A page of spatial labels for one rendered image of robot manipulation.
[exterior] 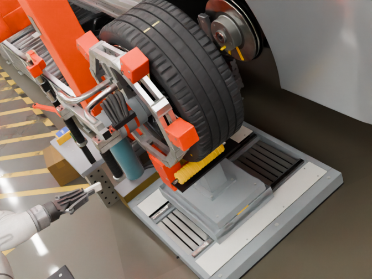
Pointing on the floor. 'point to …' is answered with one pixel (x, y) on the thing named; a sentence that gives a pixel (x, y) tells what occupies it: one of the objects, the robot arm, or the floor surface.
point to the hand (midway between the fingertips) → (93, 189)
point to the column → (108, 189)
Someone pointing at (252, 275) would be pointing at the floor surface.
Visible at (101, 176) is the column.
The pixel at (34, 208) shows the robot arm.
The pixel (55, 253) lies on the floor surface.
